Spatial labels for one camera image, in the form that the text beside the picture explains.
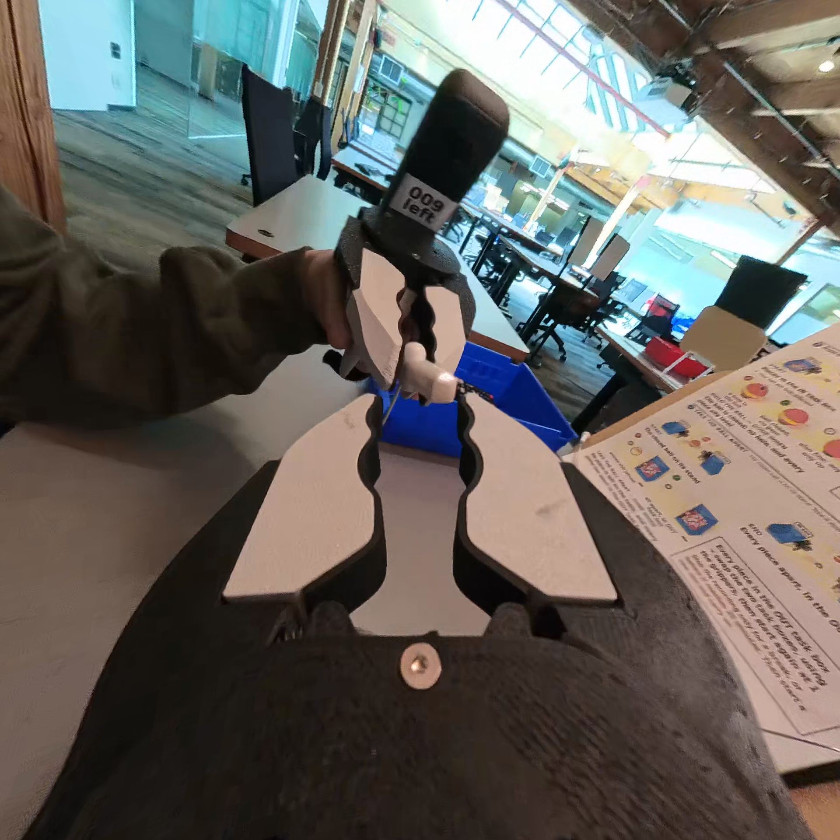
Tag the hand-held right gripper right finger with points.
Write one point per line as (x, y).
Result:
(531, 525)

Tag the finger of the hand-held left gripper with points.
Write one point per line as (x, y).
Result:
(374, 315)
(449, 328)

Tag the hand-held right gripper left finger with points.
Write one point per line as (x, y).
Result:
(315, 512)

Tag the white plastic cylinder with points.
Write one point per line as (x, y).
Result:
(426, 377)

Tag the blue plastic bin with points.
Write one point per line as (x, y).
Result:
(512, 420)

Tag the person's left hand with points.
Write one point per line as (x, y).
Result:
(328, 295)

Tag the white wood-edged desk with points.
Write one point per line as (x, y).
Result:
(302, 210)

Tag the printed instruction sheet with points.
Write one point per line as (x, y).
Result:
(735, 525)

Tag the red plastic bin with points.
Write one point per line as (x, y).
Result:
(676, 358)

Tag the beige board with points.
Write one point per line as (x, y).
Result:
(722, 341)

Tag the black foam panel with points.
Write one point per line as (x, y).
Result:
(761, 289)

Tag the wooden pillar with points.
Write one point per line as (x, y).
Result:
(26, 98)

